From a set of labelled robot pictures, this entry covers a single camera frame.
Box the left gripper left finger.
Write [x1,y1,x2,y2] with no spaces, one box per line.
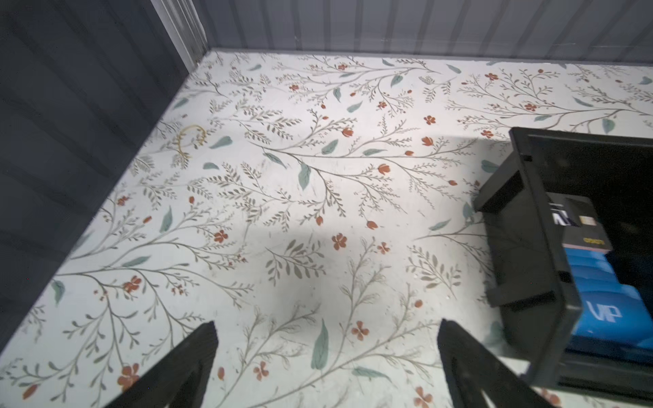
[108,321,219,407]

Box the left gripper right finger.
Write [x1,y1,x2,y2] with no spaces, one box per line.
[437,320,551,408]

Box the blue VIP card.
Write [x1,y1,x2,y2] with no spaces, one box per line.
[572,279,652,346]

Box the blue card in bin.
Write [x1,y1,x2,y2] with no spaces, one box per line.
[565,248,641,300]

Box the dark card in bin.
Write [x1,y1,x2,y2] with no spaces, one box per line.
[547,192,613,254]

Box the black plastic bin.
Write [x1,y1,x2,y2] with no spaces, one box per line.
[474,127,652,404]

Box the thin yellow rubber band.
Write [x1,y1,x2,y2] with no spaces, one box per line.
[174,124,207,157]

